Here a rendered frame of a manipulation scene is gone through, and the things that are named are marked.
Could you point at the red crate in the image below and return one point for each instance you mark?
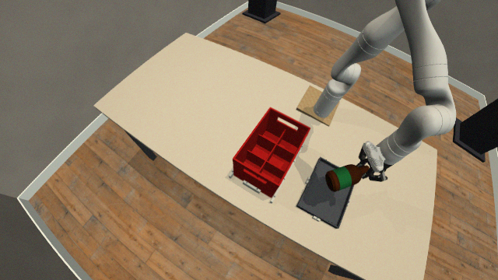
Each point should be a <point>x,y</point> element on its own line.
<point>267,151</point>

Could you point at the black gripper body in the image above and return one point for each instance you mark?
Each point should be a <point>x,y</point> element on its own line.
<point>385,167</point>

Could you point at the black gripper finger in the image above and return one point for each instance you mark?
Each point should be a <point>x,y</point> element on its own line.
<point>362,157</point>
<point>370,174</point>

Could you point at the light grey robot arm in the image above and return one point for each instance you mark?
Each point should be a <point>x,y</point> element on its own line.
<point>430,76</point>

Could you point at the brown bottle with green label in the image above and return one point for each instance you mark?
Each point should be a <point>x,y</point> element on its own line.
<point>344,176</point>

